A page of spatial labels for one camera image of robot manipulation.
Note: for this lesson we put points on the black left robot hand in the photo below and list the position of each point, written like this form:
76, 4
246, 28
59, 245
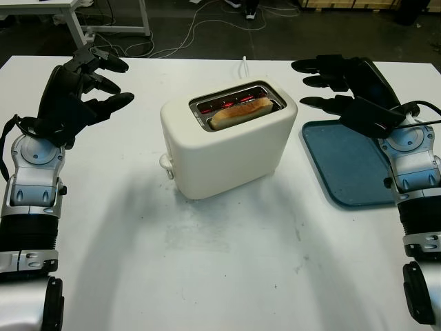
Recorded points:
58, 96

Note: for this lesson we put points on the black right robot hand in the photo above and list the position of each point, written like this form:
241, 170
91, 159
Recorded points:
372, 79

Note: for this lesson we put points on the toast slice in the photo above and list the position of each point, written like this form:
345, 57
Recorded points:
241, 112

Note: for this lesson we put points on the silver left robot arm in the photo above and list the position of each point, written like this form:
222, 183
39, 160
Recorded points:
34, 179

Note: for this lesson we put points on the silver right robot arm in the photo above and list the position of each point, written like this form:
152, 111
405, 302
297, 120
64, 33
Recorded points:
413, 158

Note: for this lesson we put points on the white toaster lever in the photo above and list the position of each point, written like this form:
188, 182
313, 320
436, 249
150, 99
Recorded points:
165, 162

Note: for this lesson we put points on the white two-slot toaster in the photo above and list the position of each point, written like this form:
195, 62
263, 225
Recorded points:
224, 155

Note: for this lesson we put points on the white power strip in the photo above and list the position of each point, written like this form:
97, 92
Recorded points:
89, 36

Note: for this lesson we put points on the dark bulky floor object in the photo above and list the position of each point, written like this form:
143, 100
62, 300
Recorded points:
411, 12

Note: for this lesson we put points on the wooden pallet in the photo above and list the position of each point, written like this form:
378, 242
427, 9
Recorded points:
344, 2

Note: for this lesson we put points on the blue plastic tray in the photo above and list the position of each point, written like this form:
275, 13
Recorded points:
341, 162

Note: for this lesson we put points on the white metal-frame desk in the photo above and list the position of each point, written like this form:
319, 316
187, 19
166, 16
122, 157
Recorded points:
34, 5

